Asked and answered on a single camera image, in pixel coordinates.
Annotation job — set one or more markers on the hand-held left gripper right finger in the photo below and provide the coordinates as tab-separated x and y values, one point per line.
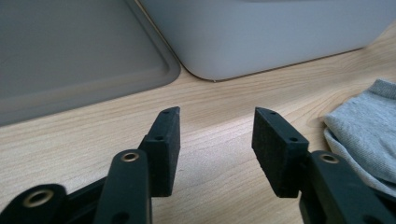
277	155

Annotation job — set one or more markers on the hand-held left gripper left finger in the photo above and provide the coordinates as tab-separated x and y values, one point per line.
163	155

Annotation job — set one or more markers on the small white object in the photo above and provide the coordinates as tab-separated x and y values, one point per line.
364	130

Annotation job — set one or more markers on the white divided storage box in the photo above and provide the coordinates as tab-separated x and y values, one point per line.
264	34

